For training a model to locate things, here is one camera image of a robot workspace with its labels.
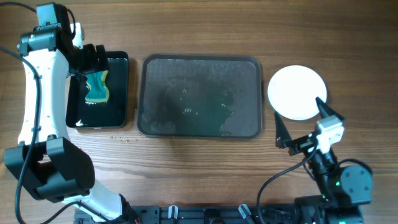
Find white plate back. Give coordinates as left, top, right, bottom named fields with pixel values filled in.
left=267, top=65, right=328, bottom=121

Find large dark brown tray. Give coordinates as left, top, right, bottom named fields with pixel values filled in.
left=136, top=54, right=263, bottom=139

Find small black water tray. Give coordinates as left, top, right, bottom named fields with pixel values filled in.
left=66, top=51, right=129, bottom=129

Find green yellow sponge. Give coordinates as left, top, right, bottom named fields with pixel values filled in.
left=85, top=70, right=110, bottom=103

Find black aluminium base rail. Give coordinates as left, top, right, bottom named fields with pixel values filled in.
left=73, top=202, right=299, bottom=224

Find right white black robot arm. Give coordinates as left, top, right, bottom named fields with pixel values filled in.
left=274, top=98, right=373, bottom=223

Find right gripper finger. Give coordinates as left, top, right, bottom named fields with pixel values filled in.
left=315, top=97, right=345, bottom=121
left=274, top=112, right=292, bottom=143

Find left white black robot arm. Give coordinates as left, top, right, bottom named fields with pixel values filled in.
left=4, top=2, right=140, bottom=223

